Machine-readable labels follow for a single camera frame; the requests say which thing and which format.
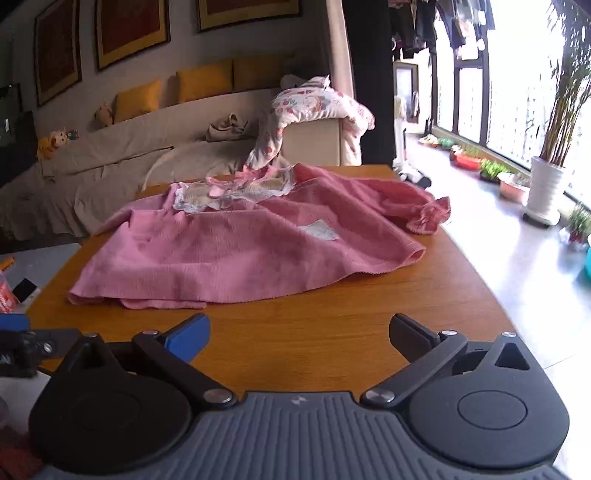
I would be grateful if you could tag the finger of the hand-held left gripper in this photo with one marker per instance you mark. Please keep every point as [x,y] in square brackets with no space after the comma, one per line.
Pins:
[51,344]
[14,322]

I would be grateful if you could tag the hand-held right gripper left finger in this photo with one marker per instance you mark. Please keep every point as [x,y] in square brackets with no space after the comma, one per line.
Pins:
[189,337]

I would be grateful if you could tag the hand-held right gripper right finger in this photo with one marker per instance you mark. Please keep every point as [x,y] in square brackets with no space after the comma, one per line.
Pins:
[406,334]

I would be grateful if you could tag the row of hanging clothes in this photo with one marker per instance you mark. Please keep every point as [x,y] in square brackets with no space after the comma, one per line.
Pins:
[425,23]

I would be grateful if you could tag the black white card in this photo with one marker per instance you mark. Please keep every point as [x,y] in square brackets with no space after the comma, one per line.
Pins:
[25,290]

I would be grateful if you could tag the grey side table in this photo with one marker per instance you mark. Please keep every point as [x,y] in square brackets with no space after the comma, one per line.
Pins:
[41,263]

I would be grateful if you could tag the red cloth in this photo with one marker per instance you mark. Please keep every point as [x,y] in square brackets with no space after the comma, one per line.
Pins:
[18,457]

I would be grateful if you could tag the dark fish tank stand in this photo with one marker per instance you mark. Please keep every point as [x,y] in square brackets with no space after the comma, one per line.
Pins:
[16,152]

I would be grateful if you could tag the yellow plush toy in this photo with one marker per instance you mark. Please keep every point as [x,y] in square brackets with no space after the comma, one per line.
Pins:
[45,147]

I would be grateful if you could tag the pink basin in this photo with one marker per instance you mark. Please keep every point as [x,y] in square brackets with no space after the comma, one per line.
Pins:
[513,189]

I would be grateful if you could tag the red plant tray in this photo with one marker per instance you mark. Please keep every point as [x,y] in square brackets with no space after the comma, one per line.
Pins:
[467,161]

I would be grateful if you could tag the black grass tray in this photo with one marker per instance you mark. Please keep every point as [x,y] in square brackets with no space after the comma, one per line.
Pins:
[491,170]

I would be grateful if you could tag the white pink plush doll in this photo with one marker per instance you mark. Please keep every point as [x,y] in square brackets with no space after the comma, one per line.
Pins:
[59,137]

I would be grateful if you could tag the beige covered sofa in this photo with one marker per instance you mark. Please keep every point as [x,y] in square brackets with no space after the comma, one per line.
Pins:
[115,157]

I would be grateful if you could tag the yellow green plant dish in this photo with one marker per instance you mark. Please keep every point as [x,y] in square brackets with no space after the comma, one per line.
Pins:
[428,141]

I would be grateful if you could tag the white floor cleaner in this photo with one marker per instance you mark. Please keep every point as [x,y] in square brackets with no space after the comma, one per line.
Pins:
[400,138]

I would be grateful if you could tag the teal plastic basin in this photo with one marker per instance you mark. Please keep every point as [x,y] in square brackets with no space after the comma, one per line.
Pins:
[588,258]

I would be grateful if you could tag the small grass plant red pot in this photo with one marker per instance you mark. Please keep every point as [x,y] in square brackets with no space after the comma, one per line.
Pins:
[577,226]

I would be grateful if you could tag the bamboo plant in white pot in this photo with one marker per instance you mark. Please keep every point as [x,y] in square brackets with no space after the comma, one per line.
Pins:
[545,184]

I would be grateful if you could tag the beige crumpled cloth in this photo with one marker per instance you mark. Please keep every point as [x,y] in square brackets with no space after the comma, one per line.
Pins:
[228,127]

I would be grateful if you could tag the glass fish tank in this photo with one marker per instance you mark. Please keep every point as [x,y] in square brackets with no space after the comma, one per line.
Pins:
[11,99]

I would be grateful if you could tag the beige bear plush toy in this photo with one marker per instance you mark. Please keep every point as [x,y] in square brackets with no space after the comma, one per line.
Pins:
[104,115]

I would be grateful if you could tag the yellow cushion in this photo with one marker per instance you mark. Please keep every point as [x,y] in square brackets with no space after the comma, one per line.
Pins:
[203,81]
[138,99]
[261,74]

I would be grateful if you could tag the white framed cabinet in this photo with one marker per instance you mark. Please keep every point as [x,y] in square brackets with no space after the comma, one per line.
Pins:
[406,87]

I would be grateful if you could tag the floral white quilt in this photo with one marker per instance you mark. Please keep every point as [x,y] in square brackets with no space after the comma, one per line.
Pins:
[314,104]

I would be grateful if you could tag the black framed window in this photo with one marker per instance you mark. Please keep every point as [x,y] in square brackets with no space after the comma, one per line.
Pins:
[512,92]

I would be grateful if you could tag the grey white plush pillow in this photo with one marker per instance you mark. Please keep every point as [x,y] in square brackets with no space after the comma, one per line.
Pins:
[292,81]

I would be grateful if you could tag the beige curtain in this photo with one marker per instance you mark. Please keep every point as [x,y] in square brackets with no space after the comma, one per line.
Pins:
[339,46]

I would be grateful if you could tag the red framed wall picture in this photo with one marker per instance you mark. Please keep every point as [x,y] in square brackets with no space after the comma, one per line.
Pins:
[131,27]
[57,50]
[249,11]

